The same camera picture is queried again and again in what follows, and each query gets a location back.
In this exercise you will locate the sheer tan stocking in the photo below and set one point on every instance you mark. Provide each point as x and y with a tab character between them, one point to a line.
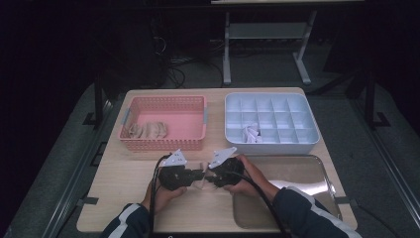
148	130

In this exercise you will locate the person's left hand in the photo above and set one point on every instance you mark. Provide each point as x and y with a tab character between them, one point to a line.
163	200

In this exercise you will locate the pink plastic basket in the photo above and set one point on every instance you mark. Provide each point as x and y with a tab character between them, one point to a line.
185	145

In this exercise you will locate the clear plastic box lid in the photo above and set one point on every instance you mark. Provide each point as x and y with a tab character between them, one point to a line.
297	172

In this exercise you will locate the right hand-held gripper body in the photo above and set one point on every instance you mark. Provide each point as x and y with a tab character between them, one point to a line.
229	173

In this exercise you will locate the white metal desk frame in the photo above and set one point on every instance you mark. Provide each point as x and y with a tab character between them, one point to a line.
264	30

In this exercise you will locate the white sock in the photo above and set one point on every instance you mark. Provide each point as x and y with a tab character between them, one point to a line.
256	139
249	134

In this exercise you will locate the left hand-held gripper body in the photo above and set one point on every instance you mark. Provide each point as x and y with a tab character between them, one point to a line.
173	177

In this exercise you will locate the white compartment storage box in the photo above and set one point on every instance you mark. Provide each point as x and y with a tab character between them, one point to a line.
290	115

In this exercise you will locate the aluminium floor rail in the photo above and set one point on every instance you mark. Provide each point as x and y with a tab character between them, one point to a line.
76	175
389	165

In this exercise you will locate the grey tape strip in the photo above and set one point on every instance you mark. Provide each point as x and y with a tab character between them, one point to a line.
345	200
89	200

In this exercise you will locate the beige sock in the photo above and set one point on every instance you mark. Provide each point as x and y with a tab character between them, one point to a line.
202	185

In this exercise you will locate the black metal stand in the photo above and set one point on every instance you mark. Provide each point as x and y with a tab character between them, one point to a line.
370	99
98	99

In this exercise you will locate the person's right hand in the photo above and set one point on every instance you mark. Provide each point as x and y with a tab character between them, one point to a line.
256	181

